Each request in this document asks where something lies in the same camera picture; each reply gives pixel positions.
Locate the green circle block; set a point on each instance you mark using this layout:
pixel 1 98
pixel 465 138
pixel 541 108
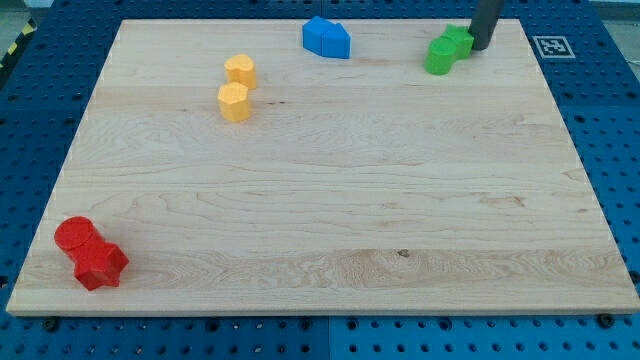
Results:
pixel 441 56

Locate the white fiducial marker tag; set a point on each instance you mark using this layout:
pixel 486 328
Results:
pixel 553 47

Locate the red star block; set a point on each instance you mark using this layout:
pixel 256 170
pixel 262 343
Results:
pixel 99 264

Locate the red circle block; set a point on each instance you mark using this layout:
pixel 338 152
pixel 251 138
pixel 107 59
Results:
pixel 78 238

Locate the blue pentagon block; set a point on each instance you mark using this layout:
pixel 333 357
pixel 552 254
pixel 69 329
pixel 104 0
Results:
pixel 336 42

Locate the yellow heart block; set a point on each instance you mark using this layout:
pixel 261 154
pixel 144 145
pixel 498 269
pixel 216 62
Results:
pixel 240 68

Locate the wooden board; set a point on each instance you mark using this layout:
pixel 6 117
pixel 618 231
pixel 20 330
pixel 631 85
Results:
pixel 363 186

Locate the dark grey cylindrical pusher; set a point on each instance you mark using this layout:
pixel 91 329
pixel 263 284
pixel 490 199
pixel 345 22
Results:
pixel 484 21

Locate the yellow hexagon block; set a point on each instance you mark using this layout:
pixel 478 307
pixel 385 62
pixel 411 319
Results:
pixel 233 100

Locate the green star block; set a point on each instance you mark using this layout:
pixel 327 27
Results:
pixel 461 38

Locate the blue cube block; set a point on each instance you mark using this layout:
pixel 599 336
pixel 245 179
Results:
pixel 312 32

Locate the black yellow hazard tape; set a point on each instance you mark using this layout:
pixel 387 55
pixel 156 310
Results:
pixel 17 48

